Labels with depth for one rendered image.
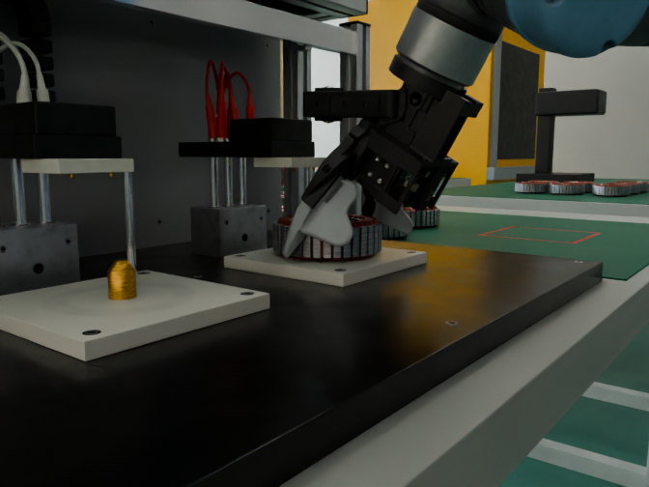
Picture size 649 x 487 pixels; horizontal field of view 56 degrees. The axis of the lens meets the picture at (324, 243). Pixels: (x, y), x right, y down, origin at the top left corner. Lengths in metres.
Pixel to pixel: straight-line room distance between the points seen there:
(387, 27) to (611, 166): 2.35
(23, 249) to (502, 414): 0.39
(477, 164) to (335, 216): 3.54
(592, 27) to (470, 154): 3.67
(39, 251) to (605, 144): 5.39
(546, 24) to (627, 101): 5.29
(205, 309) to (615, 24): 0.32
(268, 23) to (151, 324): 0.41
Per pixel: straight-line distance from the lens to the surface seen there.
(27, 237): 0.56
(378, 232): 0.60
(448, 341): 0.39
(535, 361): 0.43
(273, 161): 0.63
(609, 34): 0.44
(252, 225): 0.71
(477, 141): 4.07
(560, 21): 0.42
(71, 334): 0.38
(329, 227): 0.55
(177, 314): 0.40
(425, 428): 0.32
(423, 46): 0.53
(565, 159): 5.81
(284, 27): 0.73
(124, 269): 0.45
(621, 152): 5.70
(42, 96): 0.57
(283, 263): 0.58
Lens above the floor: 0.88
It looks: 8 degrees down
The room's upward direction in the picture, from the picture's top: straight up
